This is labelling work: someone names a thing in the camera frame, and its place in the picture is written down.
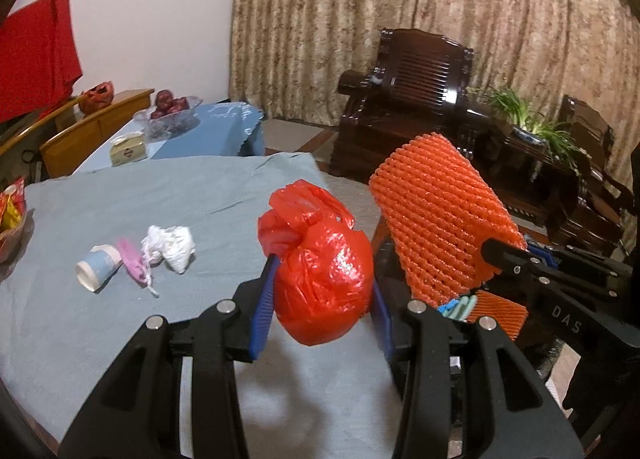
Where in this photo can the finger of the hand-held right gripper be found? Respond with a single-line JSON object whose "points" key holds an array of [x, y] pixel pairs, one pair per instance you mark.
{"points": [[542, 254], [500, 254]]}

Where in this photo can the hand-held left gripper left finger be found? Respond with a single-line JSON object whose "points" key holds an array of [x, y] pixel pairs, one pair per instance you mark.
{"points": [[262, 309]]}

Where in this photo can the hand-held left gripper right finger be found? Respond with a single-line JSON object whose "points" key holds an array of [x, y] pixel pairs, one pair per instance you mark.
{"points": [[382, 324]]}

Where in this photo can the small orange foam net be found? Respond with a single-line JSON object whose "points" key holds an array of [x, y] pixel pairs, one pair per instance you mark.
{"points": [[500, 311]]}

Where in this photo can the green rubber glove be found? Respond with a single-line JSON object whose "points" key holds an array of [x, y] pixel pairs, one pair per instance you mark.
{"points": [[457, 309]]}

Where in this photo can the large red plastic bag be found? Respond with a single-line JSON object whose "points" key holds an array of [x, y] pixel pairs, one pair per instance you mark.
{"points": [[320, 269]]}

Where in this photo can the large orange foam net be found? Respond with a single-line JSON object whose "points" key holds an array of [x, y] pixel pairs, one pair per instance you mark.
{"points": [[430, 199]]}

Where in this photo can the dark wooden side table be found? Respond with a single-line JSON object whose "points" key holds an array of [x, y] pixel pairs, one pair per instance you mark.
{"points": [[565, 209]]}

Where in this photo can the white crumpled plastic bag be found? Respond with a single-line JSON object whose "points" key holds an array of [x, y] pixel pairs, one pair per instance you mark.
{"points": [[172, 244]]}

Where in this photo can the dark wooden armchair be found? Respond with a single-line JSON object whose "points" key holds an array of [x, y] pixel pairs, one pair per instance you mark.
{"points": [[415, 74], [585, 134]]}

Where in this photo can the pink wrapper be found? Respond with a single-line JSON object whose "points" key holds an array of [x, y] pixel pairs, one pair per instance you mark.
{"points": [[131, 256]]}

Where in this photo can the potted green plant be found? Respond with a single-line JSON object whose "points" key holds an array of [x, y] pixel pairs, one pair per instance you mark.
{"points": [[515, 106]]}

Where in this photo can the white paper cup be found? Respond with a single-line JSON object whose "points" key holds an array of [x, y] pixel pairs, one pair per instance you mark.
{"points": [[100, 266]]}

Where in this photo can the table with blue cloth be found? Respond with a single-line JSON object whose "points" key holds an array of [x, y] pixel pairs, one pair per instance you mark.
{"points": [[215, 134]]}

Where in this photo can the tissue box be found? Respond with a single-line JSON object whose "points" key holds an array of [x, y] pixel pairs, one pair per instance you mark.
{"points": [[127, 151]]}

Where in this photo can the glass fruit bowl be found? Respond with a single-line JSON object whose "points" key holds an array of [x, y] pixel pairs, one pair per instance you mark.
{"points": [[172, 121]]}

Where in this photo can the red apple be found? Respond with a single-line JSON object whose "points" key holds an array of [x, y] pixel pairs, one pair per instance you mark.
{"points": [[163, 99], [181, 104], [157, 113]]}

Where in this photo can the wooden television cabinet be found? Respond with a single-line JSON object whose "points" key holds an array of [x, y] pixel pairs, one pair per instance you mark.
{"points": [[100, 126]]}

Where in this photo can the yellow snack packet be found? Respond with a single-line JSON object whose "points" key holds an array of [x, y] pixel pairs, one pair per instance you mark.
{"points": [[12, 219]]}

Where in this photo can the red ornament on cabinet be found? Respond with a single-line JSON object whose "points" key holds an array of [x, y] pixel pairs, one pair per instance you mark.
{"points": [[97, 98]]}

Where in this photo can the red snack packet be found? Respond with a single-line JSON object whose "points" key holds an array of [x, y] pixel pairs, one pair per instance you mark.
{"points": [[12, 191]]}

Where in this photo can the beige patterned curtain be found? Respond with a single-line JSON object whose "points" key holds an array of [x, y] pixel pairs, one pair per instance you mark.
{"points": [[350, 14]]}

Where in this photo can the red cloth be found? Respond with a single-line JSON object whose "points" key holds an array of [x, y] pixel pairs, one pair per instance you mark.
{"points": [[35, 54]]}

